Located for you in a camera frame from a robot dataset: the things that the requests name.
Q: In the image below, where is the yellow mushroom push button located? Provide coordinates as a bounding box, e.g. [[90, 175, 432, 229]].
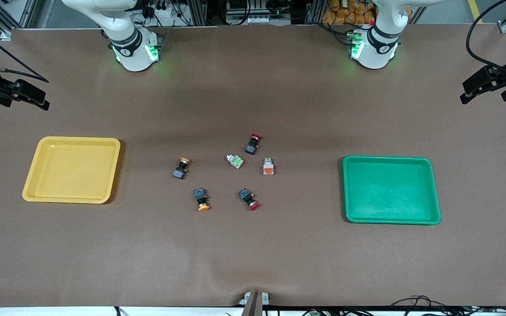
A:
[[193, 187, 210, 212], [173, 157, 191, 180]]

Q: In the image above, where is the yellow plastic tray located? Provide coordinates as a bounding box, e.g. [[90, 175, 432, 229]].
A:
[[22, 136, 121, 204]]

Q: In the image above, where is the green plastic tray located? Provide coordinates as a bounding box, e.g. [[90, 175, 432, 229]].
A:
[[342, 156, 441, 225]]

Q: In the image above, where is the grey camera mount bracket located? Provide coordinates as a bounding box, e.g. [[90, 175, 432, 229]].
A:
[[239, 291, 271, 316]]

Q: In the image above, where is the orange bagged items pile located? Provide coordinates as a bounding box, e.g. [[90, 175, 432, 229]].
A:
[[322, 0, 376, 25]]

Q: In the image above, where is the long white power strip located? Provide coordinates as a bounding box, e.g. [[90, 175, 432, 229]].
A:
[[226, 13, 292, 26]]

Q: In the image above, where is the brown table cover mat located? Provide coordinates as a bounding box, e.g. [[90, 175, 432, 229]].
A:
[[0, 24, 506, 308]]

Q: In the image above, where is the black cable bundle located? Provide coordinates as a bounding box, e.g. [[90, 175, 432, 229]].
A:
[[391, 295, 506, 316]]

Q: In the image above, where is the red mushroom push button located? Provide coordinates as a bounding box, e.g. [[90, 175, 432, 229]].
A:
[[239, 189, 260, 211], [245, 133, 263, 155]]

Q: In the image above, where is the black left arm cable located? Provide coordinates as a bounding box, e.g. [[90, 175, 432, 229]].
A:
[[466, 0, 506, 82]]

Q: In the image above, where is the white power strip with plugs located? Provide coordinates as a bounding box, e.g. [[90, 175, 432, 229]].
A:
[[148, 4, 175, 19]]

